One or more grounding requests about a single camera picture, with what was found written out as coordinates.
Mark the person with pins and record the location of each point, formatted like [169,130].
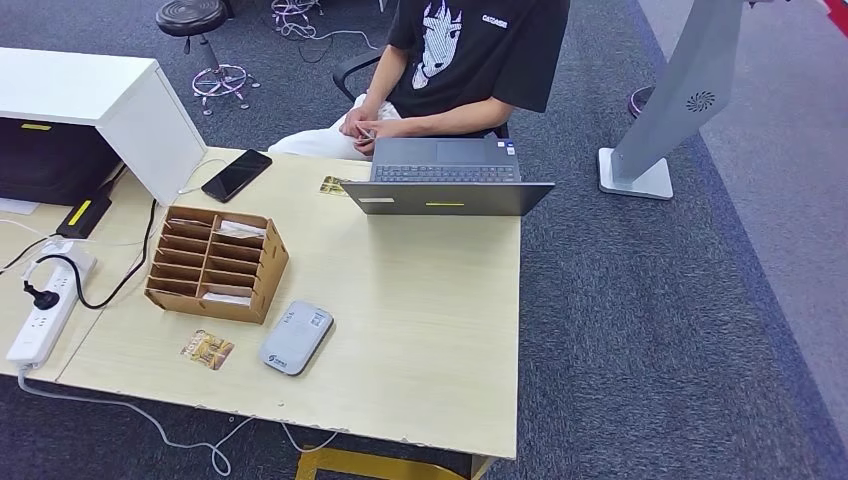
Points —
[480,66]

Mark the white card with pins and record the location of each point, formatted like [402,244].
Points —
[240,229]
[226,298]

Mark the black box with yellow label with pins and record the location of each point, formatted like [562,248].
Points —
[46,166]

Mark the grey kiosk stand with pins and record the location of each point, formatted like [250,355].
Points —
[686,79]

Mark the grey laptop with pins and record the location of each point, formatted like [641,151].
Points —
[447,199]

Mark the white cabinet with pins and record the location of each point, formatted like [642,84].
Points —
[79,86]

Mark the white power strip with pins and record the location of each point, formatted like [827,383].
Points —
[41,324]

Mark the grey card reader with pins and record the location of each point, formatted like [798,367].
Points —
[297,338]

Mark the cardboard card organizer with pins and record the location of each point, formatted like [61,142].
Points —
[266,278]

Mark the black slab with yellow sticker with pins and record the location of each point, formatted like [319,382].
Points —
[94,209]

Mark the person's right hand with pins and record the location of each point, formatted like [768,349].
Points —
[358,121]

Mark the dark round floor base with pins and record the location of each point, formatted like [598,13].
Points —
[638,101]

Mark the black smartphone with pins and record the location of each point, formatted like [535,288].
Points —
[237,175]

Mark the gold patterned card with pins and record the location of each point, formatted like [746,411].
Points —
[332,185]
[207,350]

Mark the white paper sheet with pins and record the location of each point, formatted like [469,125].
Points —
[14,206]

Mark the black round stool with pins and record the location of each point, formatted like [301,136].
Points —
[192,16]

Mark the person's right forearm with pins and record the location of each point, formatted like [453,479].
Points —
[379,79]

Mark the person's left hand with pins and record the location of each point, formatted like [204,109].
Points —
[387,128]

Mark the person's left forearm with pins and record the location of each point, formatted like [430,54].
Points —
[454,118]

